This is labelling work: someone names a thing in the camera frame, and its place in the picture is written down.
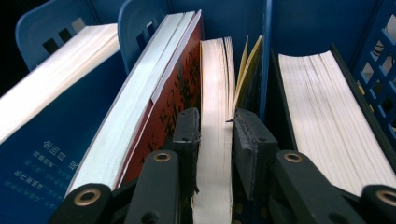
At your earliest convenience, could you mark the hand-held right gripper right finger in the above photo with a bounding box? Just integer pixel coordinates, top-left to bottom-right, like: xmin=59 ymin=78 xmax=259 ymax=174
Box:
xmin=232 ymin=107 xmax=279 ymax=202

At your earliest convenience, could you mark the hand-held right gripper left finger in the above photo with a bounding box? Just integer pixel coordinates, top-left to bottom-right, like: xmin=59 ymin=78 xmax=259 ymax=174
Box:
xmin=172 ymin=106 xmax=202 ymax=200

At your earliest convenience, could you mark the yellow book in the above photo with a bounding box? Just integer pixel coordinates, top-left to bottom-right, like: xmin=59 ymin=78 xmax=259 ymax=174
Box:
xmin=191 ymin=35 xmax=264 ymax=224

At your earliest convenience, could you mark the red and blue cover book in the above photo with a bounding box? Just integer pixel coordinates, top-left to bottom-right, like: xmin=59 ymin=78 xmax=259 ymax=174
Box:
xmin=66 ymin=8 xmax=205 ymax=194

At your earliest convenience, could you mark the black book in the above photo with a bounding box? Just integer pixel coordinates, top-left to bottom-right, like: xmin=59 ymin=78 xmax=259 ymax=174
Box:
xmin=265 ymin=43 xmax=396 ymax=197

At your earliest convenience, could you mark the blue plastic file rack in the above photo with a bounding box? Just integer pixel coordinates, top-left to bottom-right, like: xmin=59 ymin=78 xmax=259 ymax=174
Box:
xmin=14 ymin=0 xmax=396 ymax=224

